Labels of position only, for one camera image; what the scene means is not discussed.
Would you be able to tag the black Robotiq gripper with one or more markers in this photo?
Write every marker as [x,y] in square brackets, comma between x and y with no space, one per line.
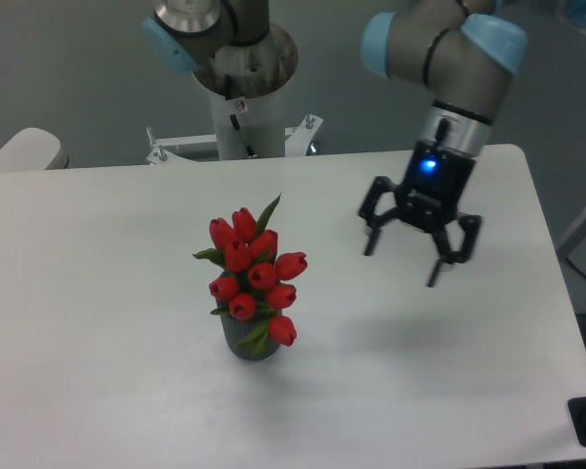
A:
[432,190]

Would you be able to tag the red tulip bouquet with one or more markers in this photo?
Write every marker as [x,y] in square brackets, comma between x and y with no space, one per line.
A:
[252,267]

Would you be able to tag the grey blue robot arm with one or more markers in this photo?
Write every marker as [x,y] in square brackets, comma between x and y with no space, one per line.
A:
[459,50]

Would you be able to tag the dark grey ribbed vase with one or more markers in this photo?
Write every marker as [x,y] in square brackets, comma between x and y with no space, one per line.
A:
[246,330]

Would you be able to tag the beige chair back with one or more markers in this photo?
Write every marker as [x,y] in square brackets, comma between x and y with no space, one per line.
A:
[33,149]

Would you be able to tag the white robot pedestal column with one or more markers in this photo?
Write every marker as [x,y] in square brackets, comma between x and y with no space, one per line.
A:
[245,84]

